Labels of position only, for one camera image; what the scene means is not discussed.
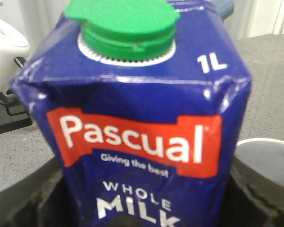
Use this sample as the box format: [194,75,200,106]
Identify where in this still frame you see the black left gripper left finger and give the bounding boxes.
[0,158,69,227]

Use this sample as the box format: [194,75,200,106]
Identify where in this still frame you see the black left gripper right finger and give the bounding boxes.
[223,158,284,227]

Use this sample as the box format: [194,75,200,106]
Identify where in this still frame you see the white HOME mug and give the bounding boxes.
[235,138,284,188]

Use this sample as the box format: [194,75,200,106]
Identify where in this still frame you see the blue white milk carton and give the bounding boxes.
[10,0,252,227]

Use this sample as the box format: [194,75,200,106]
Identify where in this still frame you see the white enamel mug right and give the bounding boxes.
[0,19,30,93]

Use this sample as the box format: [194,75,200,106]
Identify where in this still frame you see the black wire mug rack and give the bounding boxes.
[0,56,34,137]

